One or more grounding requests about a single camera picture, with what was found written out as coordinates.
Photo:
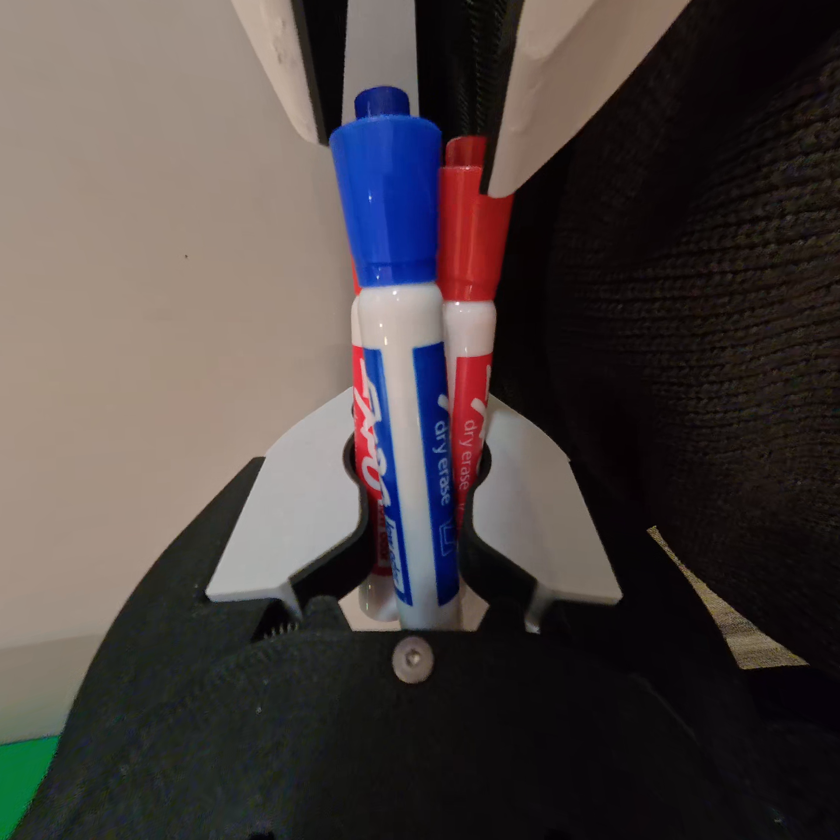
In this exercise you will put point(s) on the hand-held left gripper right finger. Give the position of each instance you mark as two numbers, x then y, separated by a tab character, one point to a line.
551	525

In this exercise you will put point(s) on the blue dry erase marker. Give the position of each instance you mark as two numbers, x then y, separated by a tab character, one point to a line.
387	197

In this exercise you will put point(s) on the green plastic box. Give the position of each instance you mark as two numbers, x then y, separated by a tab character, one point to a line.
26	787

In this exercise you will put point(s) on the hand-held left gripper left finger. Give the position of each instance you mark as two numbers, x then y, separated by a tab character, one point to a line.
282	512

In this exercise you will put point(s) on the person's dark knit sweater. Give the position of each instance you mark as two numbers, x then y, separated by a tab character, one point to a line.
689	328

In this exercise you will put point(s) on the red dry erase marker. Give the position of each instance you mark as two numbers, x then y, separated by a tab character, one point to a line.
469	249
361	367

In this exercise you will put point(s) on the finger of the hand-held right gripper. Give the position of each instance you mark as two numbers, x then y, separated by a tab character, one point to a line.
577	65
275	39

